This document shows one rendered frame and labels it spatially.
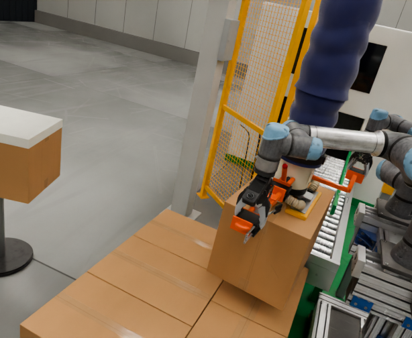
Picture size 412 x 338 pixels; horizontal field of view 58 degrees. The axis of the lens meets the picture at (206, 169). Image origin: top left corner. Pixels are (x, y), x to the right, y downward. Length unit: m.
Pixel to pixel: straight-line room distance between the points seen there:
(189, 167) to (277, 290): 1.73
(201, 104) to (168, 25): 9.27
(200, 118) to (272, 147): 1.95
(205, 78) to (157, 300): 1.78
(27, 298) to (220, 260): 1.34
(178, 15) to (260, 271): 10.78
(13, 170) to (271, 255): 1.46
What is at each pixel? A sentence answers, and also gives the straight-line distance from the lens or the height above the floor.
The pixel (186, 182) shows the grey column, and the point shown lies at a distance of 3.31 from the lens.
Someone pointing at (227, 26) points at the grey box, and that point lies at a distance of 2.92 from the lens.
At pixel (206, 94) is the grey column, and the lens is 3.03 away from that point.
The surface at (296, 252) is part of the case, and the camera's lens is 1.66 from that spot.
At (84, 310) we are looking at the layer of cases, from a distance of 1.83.
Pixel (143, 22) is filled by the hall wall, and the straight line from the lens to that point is 12.65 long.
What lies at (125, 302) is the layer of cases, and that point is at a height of 0.54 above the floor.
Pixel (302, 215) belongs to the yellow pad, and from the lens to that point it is 1.74.
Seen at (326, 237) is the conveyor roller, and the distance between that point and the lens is 2.80.
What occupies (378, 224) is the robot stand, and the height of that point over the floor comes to 0.96.
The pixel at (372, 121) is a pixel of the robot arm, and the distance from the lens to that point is 1.98.
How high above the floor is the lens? 1.87
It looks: 24 degrees down
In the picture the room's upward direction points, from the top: 12 degrees clockwise
